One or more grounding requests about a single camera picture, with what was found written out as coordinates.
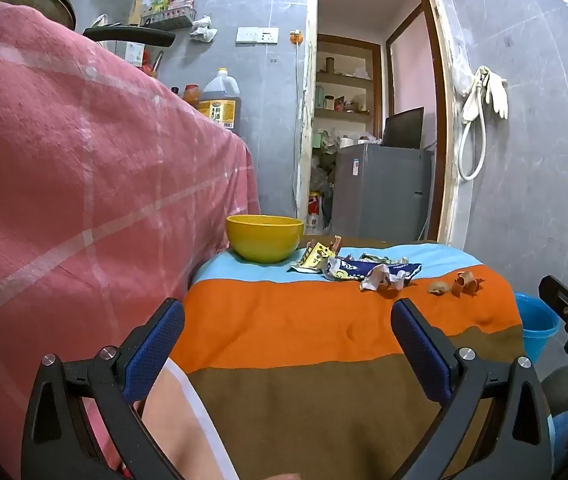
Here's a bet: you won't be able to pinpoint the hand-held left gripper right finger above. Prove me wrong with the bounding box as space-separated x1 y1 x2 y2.
390 298 555 480

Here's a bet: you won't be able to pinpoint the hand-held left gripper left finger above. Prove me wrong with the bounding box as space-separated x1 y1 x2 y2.
20 298 186 480

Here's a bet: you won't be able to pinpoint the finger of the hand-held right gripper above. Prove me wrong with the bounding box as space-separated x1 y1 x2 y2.
538 275 568 321

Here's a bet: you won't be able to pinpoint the blue plastic bucket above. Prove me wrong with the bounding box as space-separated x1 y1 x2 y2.
514 292 562 366

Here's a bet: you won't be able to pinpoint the orange peel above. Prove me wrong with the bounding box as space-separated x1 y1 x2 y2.
454 270 484 297

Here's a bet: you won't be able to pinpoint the green wrapper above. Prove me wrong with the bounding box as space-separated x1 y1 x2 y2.
359 252 409 265

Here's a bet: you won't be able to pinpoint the blue snack wrapper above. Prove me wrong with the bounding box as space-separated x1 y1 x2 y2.
323 255 422 281

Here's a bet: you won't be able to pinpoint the yellow snack wrapper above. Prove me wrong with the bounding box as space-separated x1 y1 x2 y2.
289 241 332 275

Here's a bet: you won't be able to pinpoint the orange blue brown striped blanket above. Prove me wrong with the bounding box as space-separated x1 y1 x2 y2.
169 234 524 480

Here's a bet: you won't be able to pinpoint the yellow bowl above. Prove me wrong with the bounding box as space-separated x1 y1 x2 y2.
226 215 305 263

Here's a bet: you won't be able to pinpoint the grey fridge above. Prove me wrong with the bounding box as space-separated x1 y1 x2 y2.
334 144 434 241

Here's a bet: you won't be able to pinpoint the red white sack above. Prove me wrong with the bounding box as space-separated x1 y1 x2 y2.
308 192 325 233

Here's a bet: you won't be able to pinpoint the pink checked cloth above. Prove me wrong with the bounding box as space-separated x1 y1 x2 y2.
0 2 262 480

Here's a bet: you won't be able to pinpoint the white rubber gloves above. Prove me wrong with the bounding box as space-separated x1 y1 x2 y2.
484 66 509 120

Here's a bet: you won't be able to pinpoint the black monitor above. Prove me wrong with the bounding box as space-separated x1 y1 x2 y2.
381 106 425 150

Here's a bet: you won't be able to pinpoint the cooking oil jug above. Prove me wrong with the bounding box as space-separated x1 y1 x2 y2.
198 68 241 131

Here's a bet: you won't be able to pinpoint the wooden shelf unit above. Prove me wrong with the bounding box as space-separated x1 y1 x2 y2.
315 35 382 121

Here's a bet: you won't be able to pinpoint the crumpled white plastic bag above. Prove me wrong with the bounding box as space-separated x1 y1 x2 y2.
190 16 219 42

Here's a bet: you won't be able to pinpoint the dark cooking pot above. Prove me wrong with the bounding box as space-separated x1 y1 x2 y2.
6 0 77 28

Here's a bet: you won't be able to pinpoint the black pan handle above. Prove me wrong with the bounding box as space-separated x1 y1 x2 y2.
83 26 176 50

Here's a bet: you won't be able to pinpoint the white wall switch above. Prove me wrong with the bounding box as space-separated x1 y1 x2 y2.
236 26 279 44

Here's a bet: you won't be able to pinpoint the metal wall rack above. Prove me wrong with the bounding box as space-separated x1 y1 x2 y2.
141 7 197 28

